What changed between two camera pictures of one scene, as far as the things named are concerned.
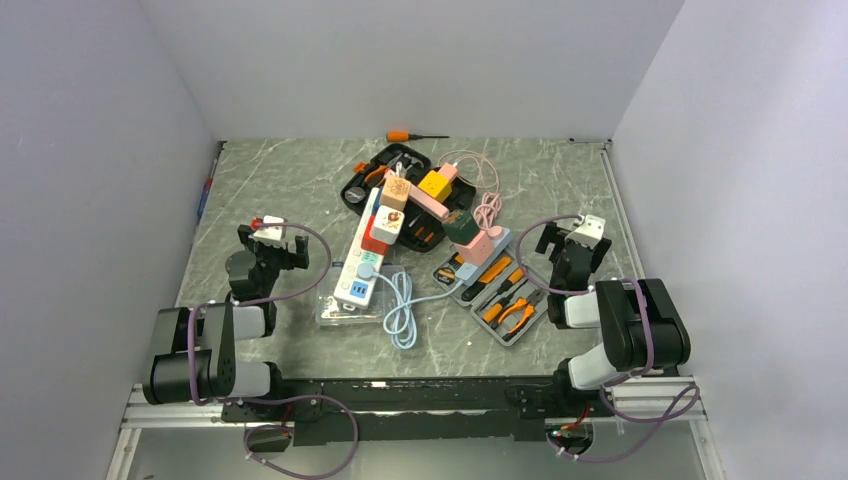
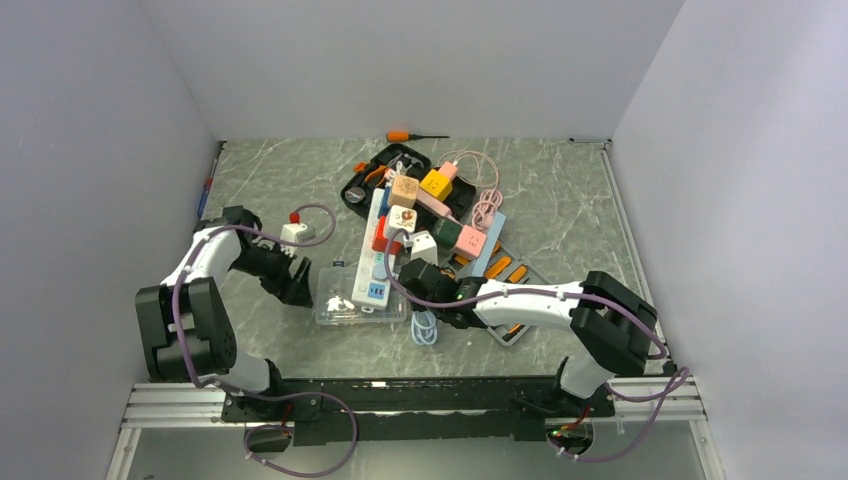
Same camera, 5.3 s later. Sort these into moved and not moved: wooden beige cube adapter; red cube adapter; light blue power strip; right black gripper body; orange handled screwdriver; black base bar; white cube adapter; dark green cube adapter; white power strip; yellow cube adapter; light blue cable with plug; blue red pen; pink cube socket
Moved: right black gripper body; pink cube socket; light blue cable with plug; dark green cube adapter; wooden beige cube adapter; light blue power strip; red cube adapter; white power strip; white cube adapter
Not moved: yellow cube adapter; black base bar; orange handled screwdriver; blue red pen
